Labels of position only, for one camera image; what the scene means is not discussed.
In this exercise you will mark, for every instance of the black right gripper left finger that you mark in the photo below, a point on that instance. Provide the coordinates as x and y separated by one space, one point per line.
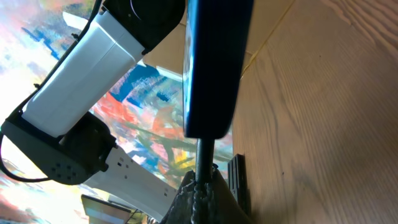
185 206

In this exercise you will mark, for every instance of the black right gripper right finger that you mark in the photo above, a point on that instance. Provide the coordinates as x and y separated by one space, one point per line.
229 211

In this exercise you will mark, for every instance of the blue Galaxy smartphone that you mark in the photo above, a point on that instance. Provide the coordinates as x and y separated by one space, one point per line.
215 45

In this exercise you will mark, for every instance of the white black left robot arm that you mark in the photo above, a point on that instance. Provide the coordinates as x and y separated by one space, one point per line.
54 127

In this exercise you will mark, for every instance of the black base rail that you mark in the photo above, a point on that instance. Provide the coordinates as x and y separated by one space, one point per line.
237 181

